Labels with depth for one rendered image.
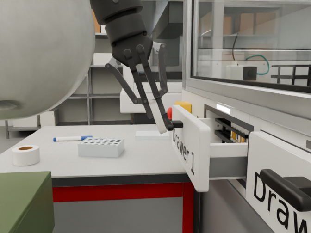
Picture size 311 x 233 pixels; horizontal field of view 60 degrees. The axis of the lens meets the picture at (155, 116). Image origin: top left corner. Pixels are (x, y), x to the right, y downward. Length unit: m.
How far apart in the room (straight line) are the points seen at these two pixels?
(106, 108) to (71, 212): 4.05
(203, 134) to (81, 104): 4.40
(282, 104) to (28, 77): 0.30
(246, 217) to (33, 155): 0.57
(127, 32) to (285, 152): 0.33
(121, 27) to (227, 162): 0.30
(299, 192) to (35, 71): 0.23
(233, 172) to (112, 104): 4.33
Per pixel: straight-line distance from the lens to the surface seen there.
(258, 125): 0.44
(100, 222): 0.77
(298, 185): 0.29
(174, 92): 1.38
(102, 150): 0.82
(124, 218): 0.76
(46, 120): 4.49
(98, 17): 0.53
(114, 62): 0.54
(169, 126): 0.53
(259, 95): 0.43
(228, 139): 0.59
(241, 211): 0.53
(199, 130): 0.43
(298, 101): 0.35
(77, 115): 4.82
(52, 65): 0.18
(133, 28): 0.52
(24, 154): 0.81
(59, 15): 0.18
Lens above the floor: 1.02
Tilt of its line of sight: 10 degrees down
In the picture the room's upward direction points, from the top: straight up
